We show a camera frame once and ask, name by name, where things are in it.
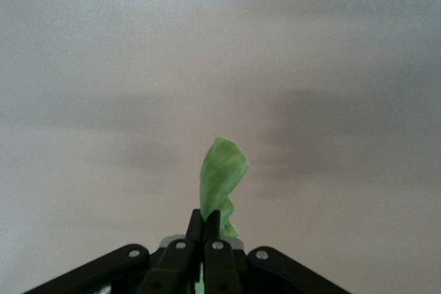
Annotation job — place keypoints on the green lettuce leaf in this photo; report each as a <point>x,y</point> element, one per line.
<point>222,170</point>

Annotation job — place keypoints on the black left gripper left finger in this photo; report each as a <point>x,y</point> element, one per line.
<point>172,266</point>

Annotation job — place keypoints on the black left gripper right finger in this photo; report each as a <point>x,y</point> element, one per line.
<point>227,270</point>

